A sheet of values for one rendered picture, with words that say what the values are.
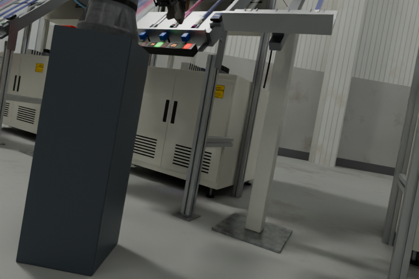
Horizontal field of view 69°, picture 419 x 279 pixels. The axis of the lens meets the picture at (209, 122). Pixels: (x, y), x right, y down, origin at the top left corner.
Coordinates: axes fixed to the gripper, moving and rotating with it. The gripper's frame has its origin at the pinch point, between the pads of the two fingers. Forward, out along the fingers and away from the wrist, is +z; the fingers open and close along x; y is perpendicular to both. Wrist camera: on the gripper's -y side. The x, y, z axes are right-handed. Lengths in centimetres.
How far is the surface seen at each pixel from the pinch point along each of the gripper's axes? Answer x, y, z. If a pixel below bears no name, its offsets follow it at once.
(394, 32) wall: 71, -370, 205
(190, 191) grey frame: 13, 42, 50
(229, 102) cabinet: 8.1, -6.7, 45.3
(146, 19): -31.6, -14.5, 7.2
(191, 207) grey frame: 14, 45, 55
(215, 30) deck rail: 9.8, -6.5, 7.5
